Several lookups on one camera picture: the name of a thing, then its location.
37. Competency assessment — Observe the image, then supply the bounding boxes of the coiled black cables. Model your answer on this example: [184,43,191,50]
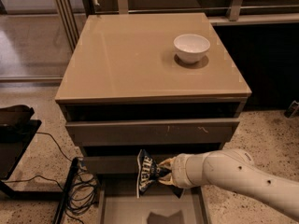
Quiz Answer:
[3,131,101,224]

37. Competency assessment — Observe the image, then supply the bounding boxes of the metal glass door frame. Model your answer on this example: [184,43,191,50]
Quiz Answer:
[0,0,85,83]

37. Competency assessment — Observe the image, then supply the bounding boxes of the top grey drawer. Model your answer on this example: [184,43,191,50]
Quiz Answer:
[65,119,239,147]

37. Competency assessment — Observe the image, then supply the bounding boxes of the black side table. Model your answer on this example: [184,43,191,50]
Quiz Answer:
[0,105,78,224]

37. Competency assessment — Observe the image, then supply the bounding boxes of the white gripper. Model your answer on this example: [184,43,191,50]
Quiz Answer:
[158,154,196,189]

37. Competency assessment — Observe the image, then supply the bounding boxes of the tan drawer cabinet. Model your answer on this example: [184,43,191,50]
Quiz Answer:
[54,12,252,224]

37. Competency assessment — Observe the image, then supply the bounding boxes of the bottom open grey drawer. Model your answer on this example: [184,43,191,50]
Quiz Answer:
[97,175,212,224]

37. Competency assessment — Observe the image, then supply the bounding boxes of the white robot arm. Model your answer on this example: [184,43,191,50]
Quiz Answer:
[160,149,299,221]

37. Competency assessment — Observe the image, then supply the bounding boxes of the middle grey drawer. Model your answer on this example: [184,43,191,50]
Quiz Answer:
[83,156,138,175]

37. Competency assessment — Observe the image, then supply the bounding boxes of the blue chip bag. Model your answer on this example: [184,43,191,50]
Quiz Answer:
[136,149,183,198]

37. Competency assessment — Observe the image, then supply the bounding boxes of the white ceramic bowl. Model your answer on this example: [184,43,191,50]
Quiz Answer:
[174,34,210,63]

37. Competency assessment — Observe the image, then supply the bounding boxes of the metal railing shelf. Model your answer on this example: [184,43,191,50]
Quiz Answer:
[83,0,299,25]

